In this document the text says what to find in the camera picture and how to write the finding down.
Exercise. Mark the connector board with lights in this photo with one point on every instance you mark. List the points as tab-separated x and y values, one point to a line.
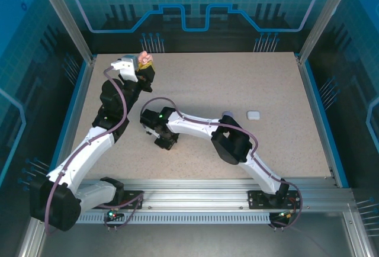
112	215
284	215

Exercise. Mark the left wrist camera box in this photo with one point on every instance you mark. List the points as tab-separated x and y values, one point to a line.
127	67

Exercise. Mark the aluminium base beam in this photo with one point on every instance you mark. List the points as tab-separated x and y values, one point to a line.
192	193

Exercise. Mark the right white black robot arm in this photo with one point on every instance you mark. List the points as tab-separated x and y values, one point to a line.
192	126

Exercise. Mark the pink earbud charging case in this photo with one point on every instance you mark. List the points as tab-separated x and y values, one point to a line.
145	57

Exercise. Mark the aluminium side rail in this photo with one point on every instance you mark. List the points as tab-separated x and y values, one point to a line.
311	91
83	91

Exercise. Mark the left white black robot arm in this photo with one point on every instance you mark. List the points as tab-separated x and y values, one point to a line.
89	153

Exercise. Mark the aluminium frame post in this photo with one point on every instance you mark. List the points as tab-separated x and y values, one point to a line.
325	17
65	17

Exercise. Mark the grey metal sheet tray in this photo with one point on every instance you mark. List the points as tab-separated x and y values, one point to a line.
192	242

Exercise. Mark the aluminium frame leg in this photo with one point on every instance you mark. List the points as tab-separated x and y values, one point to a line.
362	245
26	245

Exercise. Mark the purple earbud charging case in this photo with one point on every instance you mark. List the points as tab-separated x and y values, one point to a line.
228	113

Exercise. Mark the white earbud charging case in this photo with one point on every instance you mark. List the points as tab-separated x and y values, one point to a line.
253	115

